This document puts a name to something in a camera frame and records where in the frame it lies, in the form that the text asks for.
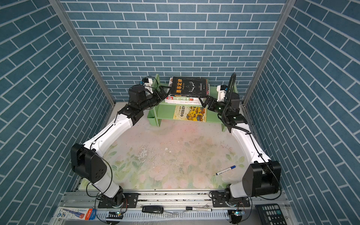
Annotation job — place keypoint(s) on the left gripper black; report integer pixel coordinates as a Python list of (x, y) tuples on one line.
[(163, 95)]

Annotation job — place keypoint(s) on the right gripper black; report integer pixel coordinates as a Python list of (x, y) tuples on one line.
[(209, 101)]

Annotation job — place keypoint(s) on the green nature encyclopedia book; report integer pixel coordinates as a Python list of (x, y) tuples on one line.
[(182, 99)]

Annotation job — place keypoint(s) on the yellow cartoon history book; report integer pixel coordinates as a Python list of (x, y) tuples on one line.
[(190, 113)]

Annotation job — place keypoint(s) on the black book yellow title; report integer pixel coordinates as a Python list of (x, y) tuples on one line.
[(189, 86)]

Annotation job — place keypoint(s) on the white La Dame book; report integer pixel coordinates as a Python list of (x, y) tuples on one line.
[(191, 101)]

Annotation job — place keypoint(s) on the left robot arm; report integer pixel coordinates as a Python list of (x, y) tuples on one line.
[(87, 159)]

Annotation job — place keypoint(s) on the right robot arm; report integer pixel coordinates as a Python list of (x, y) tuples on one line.
[(262, 176)]

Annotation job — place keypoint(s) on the blue white marker pen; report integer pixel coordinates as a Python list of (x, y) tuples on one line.
[(225, 170)]

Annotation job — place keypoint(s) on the black remote device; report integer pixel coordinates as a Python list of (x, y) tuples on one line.
[(153, 209)]

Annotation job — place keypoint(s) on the black calculator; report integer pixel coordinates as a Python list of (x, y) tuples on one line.
[(270, 214)]

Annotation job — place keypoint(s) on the red blue pen package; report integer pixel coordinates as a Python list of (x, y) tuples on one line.
[(85, 214)]

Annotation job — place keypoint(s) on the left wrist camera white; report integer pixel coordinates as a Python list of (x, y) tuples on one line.
[(147, 83)]

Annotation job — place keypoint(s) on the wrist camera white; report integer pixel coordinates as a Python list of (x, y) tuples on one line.
[(147, 83), (221, 93)]

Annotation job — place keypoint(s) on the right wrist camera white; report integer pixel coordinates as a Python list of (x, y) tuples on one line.
[(221, 93)]

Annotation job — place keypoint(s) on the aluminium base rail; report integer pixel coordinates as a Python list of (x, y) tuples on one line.
[(240, 212)]

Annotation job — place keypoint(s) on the black marker on rail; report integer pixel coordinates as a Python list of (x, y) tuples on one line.
[(198, 209)]

